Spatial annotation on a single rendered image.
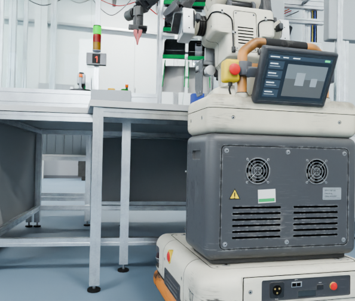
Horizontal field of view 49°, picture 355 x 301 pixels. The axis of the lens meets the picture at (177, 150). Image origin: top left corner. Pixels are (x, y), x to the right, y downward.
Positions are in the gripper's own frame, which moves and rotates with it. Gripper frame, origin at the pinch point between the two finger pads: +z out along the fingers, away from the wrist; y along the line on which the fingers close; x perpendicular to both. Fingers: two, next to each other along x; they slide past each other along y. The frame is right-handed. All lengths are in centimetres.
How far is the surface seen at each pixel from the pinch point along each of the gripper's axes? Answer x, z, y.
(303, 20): -123, -65, -154
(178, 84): -13.7, 18.9, -25.3
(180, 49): -35.3, -7.8, -29.1
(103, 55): -28.4, 1.4, 19.8
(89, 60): -28.3, 4.9, 27.9
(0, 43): -33, -3, 81
